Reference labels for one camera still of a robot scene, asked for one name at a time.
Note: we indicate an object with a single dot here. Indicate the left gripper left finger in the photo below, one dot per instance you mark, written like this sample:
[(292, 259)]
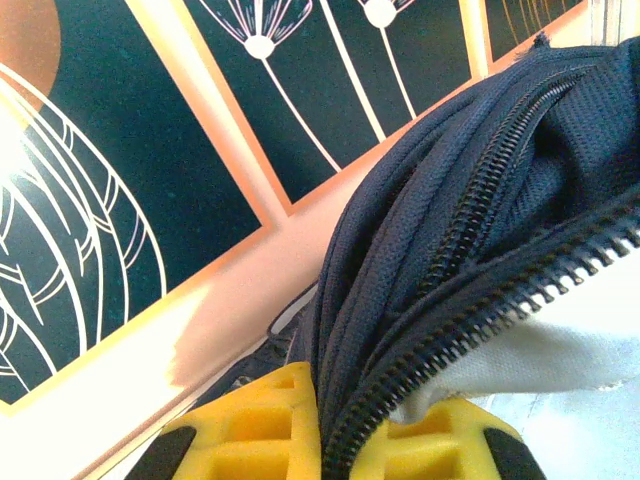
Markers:
[(260, 430)]

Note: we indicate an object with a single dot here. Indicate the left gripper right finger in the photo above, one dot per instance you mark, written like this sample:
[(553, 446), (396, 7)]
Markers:
[(450, 445)]

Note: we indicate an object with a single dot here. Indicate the navy blue backpack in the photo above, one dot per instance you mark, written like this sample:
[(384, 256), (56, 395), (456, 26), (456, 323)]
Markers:
[(450, 225)]

